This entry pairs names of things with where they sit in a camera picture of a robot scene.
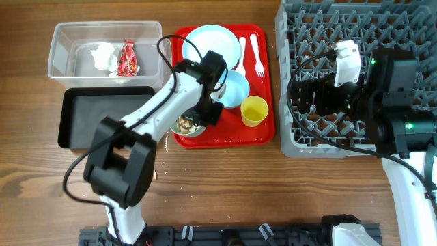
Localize yellow plastic cup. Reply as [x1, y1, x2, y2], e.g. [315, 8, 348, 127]
[240, 96, 269, 127]

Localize green bowl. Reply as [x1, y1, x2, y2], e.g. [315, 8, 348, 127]
[170, 116, 206, 138]

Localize rice and food scraps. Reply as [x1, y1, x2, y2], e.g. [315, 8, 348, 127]
[176, 116, 201, 135]

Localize red snack wrapper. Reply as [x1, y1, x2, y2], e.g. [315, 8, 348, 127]
[117, 40, 138, 77]

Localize white napkin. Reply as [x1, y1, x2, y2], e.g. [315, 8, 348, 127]
[91, 42, 119, 76]

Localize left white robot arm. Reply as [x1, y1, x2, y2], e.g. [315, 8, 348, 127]
[83, 51, 227, 245]

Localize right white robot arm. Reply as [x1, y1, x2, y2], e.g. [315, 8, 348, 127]
[286, 48, 436, 245]

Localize grey dishwasher rack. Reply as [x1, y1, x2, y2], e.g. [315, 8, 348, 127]
[274, 0, 436, 158]

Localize clear plastic waste bin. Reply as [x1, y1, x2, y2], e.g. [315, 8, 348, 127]
[48, 21, 171, 91]

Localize black food waste tray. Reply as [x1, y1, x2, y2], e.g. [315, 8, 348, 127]
[57, 86, 155, 150]

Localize light blue plate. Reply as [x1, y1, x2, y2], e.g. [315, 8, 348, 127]
[186, 25, 241, 70]

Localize white plastic spoon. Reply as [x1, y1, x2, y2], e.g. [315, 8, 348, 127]
[235, 37, 246, 77]

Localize light blue bowl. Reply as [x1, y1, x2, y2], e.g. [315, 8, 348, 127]
[218, 70, 250, 109]

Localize white plastic fork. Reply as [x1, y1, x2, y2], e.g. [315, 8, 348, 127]
[249, 34, 265, 77]

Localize red plastic tray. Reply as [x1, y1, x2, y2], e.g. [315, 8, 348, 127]
[173, 24, 275, 149]

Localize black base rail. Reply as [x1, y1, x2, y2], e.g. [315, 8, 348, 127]
[78, 223, 382, 246]

